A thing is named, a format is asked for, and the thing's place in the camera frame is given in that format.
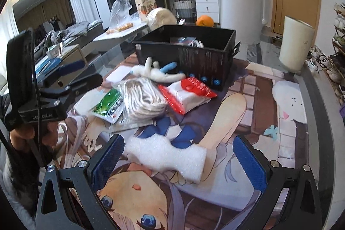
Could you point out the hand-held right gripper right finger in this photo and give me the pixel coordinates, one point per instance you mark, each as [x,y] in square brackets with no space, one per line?
[249,165]

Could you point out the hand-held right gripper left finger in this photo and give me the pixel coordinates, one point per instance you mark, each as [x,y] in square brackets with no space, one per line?
[107,160]

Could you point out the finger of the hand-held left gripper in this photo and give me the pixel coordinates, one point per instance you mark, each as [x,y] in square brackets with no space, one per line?
[86,81]
[74,65]

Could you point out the green snack packet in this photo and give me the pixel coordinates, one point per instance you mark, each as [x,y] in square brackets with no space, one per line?
[109,104]

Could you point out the white foam piece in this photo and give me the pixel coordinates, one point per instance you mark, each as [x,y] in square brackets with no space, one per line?
[167,157]

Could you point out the white and blue plush toy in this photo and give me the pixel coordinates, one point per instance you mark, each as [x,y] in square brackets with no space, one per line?
[159,72]

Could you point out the red and white tissue packet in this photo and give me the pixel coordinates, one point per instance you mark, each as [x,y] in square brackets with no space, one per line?
[186,95]

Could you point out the black storage box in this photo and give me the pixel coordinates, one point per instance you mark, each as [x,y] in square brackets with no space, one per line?
[188,68]

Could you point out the person's left forearm dark sleeve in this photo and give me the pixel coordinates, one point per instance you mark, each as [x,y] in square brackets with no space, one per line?
[18,173]

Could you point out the person's left hand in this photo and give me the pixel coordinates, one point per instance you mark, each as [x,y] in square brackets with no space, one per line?
[23,135]

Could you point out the bed with grey clothes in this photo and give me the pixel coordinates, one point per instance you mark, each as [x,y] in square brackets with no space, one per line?
[72,33]

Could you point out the white paper sheet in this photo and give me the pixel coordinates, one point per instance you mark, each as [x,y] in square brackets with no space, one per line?
[118,75]

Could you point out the white side table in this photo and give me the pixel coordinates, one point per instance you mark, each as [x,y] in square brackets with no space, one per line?
[118,33]

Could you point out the pile of small brown snacks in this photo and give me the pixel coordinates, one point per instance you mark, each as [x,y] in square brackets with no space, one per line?
[121,28]

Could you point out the clear plastic bag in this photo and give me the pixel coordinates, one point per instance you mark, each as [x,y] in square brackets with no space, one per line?
[121,13]

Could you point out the printed cardboard box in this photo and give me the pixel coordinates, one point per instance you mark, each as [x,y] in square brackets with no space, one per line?
[145,3]

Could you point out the beige round bundle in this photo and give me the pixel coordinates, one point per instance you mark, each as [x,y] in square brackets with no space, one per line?
[161,18]

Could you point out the silver foil packet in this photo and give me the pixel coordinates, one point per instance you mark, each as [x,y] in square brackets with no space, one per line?
[182,40]

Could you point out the white cylindrical bin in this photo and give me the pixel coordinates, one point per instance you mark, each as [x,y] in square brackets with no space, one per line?
[295,44]

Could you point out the orange pumpkin plush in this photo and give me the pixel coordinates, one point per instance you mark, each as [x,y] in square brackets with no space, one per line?
[204,21]

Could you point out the shoe rack with shoes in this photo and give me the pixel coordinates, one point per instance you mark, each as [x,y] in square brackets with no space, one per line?
[334,57]

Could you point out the white washing machine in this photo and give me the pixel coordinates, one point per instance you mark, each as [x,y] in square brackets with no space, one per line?
[240,3]

